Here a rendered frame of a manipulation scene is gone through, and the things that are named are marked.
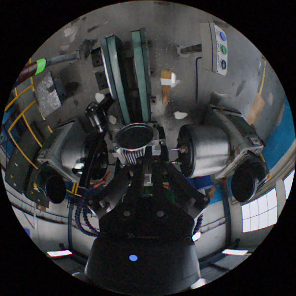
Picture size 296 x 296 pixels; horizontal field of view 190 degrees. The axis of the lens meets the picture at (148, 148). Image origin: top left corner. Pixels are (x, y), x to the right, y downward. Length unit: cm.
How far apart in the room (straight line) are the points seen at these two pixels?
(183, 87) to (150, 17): 45
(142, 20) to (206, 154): 66
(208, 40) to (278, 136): 537
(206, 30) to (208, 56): 9
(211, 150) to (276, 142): 528
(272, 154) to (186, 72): 538
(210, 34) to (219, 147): 39
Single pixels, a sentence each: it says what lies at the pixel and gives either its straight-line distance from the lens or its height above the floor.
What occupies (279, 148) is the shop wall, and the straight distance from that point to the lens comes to 552.
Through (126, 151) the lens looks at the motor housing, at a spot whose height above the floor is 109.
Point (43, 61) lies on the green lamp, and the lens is 46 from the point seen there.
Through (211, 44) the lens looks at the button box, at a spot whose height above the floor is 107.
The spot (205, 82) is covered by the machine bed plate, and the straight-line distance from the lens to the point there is 59.
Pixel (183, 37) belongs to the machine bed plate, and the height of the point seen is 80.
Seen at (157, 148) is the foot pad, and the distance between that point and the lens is 37.
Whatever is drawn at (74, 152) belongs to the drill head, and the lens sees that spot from 46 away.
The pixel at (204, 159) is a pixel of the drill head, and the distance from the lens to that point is 36.
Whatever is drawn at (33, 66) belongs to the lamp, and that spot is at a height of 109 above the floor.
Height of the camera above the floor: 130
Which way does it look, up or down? 40 degrees down
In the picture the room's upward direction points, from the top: 179 degrees clockwise
